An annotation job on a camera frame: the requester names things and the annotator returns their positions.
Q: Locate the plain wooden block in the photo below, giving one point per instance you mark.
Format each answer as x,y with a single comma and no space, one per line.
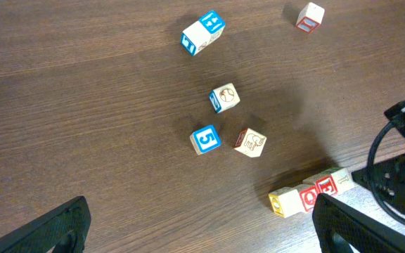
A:
195,37

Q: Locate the wooden block elephant picture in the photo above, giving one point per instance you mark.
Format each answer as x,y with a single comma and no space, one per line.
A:
250,143

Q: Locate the blue topped wooden block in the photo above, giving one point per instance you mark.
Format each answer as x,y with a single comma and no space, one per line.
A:
214,24

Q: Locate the red Q wooden block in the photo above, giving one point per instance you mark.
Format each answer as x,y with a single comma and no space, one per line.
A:
308,195

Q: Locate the wooden block far right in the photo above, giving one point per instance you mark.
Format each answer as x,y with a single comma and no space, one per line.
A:
310,17

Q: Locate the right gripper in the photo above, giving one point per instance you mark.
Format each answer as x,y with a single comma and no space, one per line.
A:
388,177

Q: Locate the wooden block yellow side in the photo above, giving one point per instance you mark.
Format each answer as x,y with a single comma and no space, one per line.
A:
285,202

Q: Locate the red E wooden block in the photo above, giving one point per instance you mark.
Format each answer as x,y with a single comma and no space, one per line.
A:
324,183

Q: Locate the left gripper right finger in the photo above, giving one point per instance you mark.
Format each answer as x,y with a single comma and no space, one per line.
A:
341,228

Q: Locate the wooden block ball picture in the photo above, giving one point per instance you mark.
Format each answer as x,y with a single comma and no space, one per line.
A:
224,98

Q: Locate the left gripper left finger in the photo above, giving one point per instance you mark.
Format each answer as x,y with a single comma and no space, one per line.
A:
63,229

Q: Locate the blue 5 wooden block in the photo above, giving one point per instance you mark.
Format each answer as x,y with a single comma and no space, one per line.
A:
205,139

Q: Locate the wooden block red A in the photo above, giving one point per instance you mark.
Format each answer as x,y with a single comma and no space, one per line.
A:
342,179

